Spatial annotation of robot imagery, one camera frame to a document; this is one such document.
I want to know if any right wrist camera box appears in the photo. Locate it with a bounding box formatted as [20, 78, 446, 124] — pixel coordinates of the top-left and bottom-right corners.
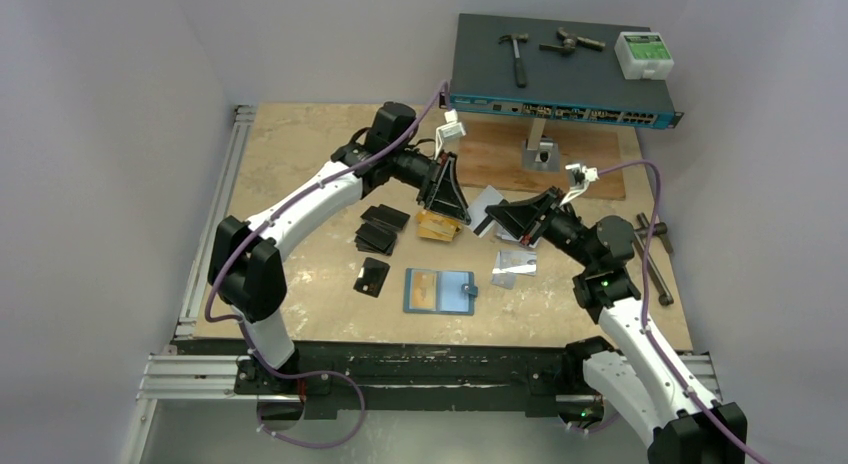
[559, 163, 599, 208]

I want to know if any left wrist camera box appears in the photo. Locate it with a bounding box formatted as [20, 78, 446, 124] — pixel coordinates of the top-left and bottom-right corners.
[434, 110, 467, 158]

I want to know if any silver VIP credit card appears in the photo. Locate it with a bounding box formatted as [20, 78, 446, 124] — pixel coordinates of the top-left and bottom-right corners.
[468, 186, 506, 238]

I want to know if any grey metal crank handle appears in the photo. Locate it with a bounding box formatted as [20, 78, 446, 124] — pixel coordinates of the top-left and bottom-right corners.
[628, 212, 676, 307]

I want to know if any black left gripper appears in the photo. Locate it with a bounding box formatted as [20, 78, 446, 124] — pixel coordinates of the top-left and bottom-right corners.
[389, 146, 471, 223]

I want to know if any metal stand post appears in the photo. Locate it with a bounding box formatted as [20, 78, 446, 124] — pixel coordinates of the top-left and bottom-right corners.
[522, 118, 560, 173]

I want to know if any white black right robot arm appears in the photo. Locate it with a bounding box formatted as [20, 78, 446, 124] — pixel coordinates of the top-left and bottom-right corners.
[485, 188, 748, 463]

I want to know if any dark metal clamp tool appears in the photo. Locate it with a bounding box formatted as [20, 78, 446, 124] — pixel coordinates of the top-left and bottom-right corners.
[538, 27, 606, 56]

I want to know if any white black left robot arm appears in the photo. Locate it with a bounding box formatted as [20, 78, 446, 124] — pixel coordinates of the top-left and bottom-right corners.
[208, 102, 471, 393]

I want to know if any orange credit card stack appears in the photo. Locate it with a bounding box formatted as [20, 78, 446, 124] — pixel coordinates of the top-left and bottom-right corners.
[416, 210, 463, 243]

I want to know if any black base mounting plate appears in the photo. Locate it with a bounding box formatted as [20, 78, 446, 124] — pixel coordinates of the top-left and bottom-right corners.
[172, 338, 627, 423]

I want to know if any small grey hammer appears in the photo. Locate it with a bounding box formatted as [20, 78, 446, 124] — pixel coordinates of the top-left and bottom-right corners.
[498, 33, 529, 89]

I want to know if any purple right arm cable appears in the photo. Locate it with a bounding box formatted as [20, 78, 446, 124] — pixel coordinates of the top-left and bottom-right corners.
[582, 160, 770, 464]

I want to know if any plywood board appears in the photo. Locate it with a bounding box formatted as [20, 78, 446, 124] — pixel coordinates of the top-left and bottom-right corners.
[457, 118, 639, 193]

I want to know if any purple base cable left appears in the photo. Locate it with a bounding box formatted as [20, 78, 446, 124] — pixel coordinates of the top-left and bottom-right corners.
[254, 371, 368, 449]

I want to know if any aluminium frame rail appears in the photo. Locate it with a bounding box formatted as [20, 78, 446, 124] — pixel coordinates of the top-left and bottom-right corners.
[135, 104, 723, 403]

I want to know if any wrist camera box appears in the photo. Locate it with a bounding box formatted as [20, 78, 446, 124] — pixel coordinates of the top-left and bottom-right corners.
[559, 163, 599, 208]
[434, 110, 467, 158]

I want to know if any white green electrical box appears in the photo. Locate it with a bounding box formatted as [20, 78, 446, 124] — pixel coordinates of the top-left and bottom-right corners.
[614, 31, 674, 81]

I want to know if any blue leather card holder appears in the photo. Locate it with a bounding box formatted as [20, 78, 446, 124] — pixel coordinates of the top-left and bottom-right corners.
[403, 268, 479, 316]

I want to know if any blue network switch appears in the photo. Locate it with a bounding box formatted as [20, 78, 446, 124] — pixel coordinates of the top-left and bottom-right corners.
[450, 13, 684, 129]

